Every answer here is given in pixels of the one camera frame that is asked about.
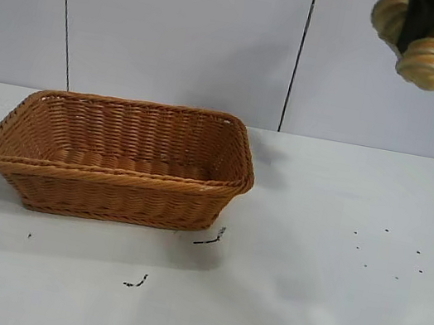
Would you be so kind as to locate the long striped bread loaf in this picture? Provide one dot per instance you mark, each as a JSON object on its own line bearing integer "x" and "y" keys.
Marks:
{"x": 427, "y": 65}

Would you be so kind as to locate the brown woven wicker basket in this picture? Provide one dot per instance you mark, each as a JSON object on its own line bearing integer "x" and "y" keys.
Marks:
{"x": 111, "y": 190}

